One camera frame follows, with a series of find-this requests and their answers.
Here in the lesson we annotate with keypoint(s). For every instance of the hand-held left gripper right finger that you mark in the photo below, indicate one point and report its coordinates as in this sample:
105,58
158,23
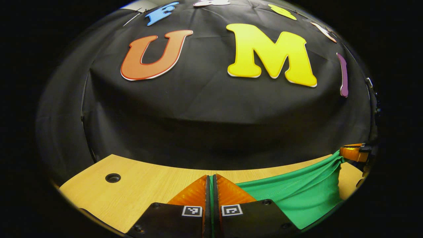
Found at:
251,221

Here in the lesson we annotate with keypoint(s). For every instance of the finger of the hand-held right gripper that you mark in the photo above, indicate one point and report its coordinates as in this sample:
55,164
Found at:
353,153

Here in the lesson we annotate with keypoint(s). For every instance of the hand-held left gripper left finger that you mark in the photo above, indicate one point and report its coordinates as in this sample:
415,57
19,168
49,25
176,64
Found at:
178,221

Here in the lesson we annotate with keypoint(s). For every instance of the green T-shirt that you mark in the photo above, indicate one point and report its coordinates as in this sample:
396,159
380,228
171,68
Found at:
297,198

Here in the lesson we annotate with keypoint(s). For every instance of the black backdrop cloth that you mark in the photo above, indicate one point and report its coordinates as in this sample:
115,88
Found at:
211,125

